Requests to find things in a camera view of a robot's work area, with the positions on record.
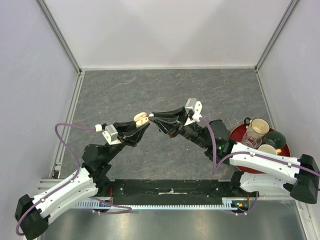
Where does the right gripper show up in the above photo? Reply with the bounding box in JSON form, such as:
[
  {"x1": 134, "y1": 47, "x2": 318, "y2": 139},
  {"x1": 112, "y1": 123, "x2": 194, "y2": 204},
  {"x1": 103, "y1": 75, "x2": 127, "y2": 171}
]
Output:
[{"x1": 148, "y1": 106, "x2": 211, "y2": 150}]

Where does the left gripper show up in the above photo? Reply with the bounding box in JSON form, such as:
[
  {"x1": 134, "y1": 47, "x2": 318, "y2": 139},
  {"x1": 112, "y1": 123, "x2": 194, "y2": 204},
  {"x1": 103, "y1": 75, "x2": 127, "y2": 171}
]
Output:
[{"x1": 104, "y1": 117, "x2": 151, "y2": 163}]

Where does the beige earbud charging case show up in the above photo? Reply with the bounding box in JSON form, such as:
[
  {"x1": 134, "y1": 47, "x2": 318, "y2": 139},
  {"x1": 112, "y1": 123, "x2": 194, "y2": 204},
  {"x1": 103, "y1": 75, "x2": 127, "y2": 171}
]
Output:
[{"x1": 133, "y1": 112, "x2": 150, "y2": 127}]

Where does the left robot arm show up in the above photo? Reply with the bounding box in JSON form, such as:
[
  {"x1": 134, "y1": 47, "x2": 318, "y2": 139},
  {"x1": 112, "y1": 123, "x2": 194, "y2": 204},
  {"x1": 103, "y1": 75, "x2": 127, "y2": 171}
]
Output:
[{"x1": 14, "y1": 121, "x2": 150, "y2": 240}]

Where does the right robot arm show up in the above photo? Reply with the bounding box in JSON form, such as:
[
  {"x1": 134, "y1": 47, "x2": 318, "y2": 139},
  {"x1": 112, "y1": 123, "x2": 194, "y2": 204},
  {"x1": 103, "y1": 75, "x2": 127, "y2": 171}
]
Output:
[{"x1": 149, "y1": 107, "x2": 320, "y2": 204}]

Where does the clear glass cup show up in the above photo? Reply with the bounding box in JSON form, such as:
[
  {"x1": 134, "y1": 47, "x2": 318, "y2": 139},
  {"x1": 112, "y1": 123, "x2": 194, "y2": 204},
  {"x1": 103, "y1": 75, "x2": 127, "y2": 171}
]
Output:
[{"x1": 240, "y1": 132, "x2": 262, "y2": 149}]

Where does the cream mug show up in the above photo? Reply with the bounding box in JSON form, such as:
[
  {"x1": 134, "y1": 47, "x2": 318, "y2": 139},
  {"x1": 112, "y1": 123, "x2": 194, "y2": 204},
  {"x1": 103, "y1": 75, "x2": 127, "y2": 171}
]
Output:
[{"x1": 244, "y1": 117, "x2": 270, "y2": 140}]

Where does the dark green cup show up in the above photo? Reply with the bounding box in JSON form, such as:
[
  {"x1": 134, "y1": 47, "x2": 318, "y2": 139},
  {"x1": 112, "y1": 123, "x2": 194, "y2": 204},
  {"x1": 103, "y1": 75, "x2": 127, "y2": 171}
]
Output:
[{"x1": 262, "y1": 131, "x2": 287, "y2": 149}]

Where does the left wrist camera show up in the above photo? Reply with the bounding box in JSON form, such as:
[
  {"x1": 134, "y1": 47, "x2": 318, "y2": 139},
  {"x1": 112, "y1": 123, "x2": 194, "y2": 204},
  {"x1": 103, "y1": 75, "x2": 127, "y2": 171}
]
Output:
[{"x1": 102, "y1": 124, "x2": 122, "y2": 146}]

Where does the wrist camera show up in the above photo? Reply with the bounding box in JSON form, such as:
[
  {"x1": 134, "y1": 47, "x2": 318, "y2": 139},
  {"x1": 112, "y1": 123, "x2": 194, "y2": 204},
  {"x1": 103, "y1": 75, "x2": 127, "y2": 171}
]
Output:
[
  {"x1": 102, "y1": 124, "x2": 122, "y2": 146},
  {"x1": 184, "y1": 98, "x2": 203, "y2": 126}
]

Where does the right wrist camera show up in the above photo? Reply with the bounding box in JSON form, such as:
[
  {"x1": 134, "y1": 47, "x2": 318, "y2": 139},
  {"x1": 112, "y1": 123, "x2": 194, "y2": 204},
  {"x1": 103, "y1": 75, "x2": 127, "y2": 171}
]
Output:
[{"x1": 184, "y1": 98, "x2": 203, "y2": 126}]

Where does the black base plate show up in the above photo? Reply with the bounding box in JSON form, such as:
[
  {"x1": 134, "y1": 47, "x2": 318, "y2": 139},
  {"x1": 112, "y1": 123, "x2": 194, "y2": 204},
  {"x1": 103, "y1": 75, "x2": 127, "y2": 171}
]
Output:
[{"x1": 97, "y1": 179, "x2": 248, "y2": 206}]

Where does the cream cup with handle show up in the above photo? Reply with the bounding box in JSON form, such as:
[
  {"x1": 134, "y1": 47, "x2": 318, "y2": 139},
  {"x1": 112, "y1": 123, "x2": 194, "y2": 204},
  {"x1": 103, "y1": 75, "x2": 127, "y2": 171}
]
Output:
[{"x1": 258, "y1": 144, "x2": 282, "y2": 155}]

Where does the slotted cable duct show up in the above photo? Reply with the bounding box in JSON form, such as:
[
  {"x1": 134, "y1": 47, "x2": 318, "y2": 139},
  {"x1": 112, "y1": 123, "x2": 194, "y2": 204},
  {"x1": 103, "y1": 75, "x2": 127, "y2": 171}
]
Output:
[{"x1": 73, "y1": 199, "x2": 238, "y2": 211}]

